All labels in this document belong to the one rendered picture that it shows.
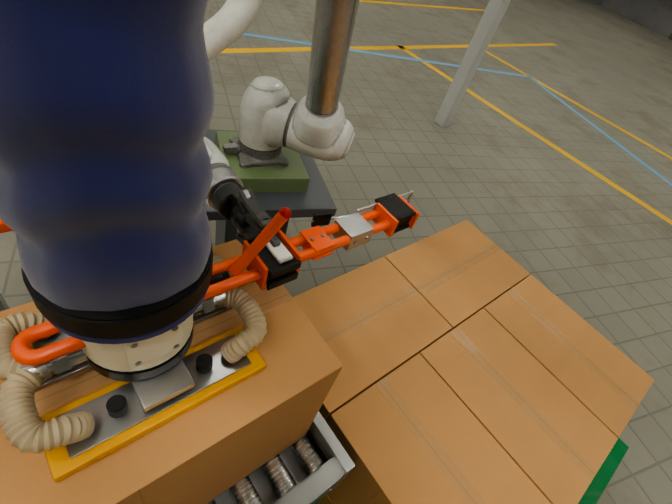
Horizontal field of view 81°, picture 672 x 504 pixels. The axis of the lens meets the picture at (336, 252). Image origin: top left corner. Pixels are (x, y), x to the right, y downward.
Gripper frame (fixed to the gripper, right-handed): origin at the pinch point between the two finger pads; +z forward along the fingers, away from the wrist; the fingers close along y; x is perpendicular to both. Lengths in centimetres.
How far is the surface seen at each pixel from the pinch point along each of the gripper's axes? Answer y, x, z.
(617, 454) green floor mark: 108, -148, 102
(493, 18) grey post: 2, -313, -158
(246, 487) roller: 53, 14, 23
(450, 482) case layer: 53, -32, 53
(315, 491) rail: 48, 2, 34
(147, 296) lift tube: -15.5, 26.7, 10.4
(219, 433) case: 12.9, 21.5, 20.4
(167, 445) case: 12.9, 28.9, 17.8
